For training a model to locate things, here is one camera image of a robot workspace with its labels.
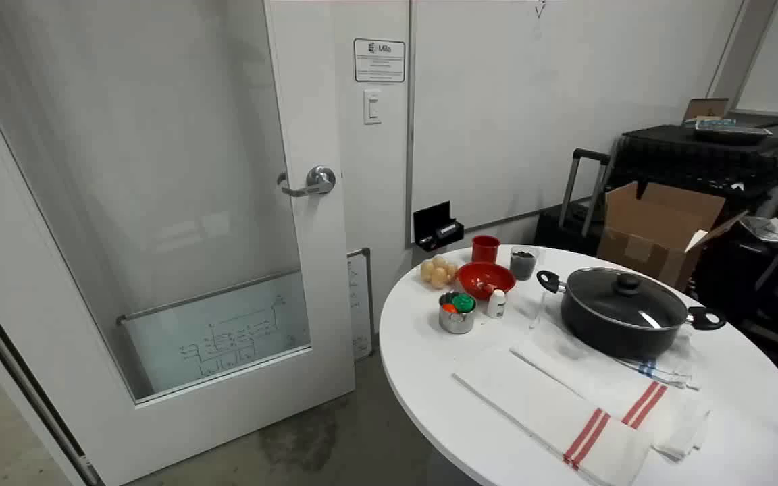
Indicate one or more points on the black cooking pot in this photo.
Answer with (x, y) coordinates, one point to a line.
(613, 338)

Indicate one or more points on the black marker holder box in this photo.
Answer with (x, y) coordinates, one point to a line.
(433, 226)

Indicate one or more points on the pale yellow round food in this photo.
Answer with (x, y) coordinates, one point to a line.
(437, 270)

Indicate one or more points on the white door frosted glass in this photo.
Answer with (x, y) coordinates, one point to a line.
(322, 306)

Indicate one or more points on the red plastic cup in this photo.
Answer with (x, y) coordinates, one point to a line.
(485, 249)

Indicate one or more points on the metal tin with coloured items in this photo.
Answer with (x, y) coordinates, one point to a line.
(456, 318)

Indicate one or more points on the red bowl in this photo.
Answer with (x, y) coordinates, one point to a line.
(485, 280)

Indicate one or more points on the small white shaker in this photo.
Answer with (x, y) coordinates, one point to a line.
(495, 304)

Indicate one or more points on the small grey cup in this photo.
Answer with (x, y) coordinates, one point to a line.
(521, 265)

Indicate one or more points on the black rolling suitcase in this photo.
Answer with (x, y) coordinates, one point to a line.
(562, 231)

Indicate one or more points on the large white whiteboard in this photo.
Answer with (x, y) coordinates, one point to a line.
(541, 110)

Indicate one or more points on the white towel red stripes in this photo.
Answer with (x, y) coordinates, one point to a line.
(667, 414)
(541, 408)

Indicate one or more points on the open brown cardboard box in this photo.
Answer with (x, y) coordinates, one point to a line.
(655, 226)

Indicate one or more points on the black cloth covered table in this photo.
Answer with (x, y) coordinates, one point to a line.
(694, 157)

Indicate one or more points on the small brown cardboard box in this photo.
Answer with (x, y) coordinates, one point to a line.
(705, 110)

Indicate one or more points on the black office chair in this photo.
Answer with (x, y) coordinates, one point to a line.
(757, 270)

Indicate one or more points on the white light switch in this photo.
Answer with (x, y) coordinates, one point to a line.
(370, 107)

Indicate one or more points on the white printed wall sign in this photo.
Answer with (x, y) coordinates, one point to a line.
(378, 61)

